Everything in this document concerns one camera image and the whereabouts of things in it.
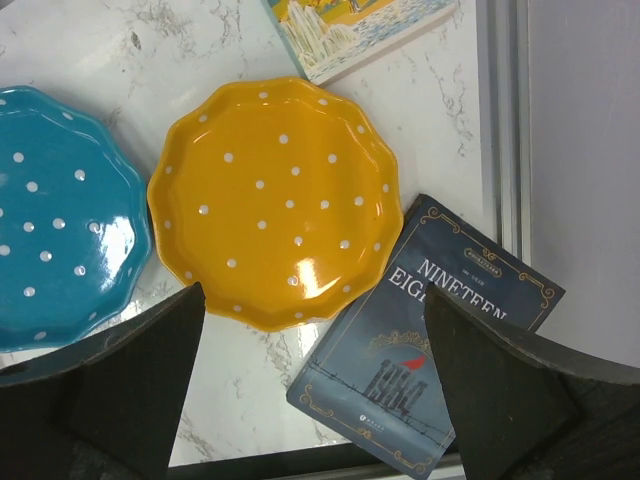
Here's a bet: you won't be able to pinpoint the dark blue 1984 book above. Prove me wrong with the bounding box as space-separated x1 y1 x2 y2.
286 194 564 479

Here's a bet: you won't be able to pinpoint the colourful illustrated book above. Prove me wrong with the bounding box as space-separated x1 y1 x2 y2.
263 0 459 86

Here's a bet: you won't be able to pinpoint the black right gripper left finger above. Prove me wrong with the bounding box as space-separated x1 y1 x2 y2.
1 283 205 479

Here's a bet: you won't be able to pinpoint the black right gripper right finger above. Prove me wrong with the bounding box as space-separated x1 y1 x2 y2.
425 285 639 479

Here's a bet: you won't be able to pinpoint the blue polka dot plate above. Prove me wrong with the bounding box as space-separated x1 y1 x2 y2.
1 86 152 352

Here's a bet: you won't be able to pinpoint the yellow polka dot plate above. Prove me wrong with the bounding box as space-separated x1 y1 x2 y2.
147 77 403 332

